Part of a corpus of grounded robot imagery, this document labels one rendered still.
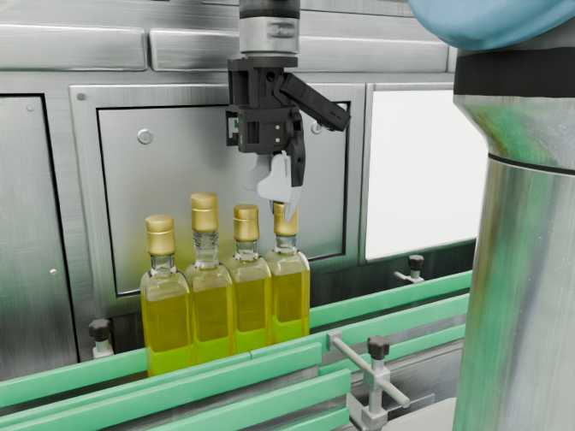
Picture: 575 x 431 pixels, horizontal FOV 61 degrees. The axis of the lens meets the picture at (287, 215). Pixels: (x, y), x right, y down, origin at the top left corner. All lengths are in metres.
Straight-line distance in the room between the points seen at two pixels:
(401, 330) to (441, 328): 0.09
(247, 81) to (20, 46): 0.28
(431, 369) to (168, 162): 0.55
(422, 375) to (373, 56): 0.55
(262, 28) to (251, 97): 0.08
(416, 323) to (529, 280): 0.66
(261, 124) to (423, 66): 0.43
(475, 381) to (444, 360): 0.68
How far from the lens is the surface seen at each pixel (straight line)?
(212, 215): 0.62
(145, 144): 0.73
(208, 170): 0.76
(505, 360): 0.20
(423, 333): 0.87
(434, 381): 0.91
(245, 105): 0.62
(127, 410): 0.65
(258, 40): 0.61
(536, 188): 0.18
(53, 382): 0.72
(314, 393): 0.64
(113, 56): 0.72
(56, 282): 0.80
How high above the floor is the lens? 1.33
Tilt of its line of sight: 16 degrees down
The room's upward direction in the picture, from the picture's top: straight up
